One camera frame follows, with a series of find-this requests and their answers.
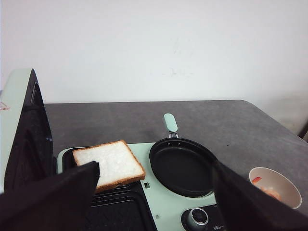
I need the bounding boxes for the breakfast maker hinged lid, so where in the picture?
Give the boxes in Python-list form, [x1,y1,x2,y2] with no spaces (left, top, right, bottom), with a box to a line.
[0,68,57,193]

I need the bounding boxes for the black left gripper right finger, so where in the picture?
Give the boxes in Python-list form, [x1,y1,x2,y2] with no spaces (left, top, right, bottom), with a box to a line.
[212,160,308,231]

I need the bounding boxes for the beige ribbed bowl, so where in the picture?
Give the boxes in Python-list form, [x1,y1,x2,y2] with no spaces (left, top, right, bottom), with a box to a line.
[248,167,302,209]

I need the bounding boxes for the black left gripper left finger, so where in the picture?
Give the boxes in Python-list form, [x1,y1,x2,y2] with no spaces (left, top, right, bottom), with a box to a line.
[0,162,100,231]

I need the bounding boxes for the right silver control knob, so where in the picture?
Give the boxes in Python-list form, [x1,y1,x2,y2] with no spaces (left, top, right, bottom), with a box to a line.
[181,208,209,231]

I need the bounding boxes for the pink shrimp pieces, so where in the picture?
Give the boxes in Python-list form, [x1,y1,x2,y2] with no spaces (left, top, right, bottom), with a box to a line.
[251,177,281,201]

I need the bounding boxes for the small black frying pan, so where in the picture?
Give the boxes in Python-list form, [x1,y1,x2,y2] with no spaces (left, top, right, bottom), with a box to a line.
[149,113,217,198]

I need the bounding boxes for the mint green breakfast maker base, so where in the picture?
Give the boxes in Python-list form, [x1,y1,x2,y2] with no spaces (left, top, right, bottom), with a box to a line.
[56,142,227,231]

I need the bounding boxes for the white bread slice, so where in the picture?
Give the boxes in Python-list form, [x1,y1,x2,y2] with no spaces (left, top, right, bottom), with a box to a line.
[73,140,146,193]

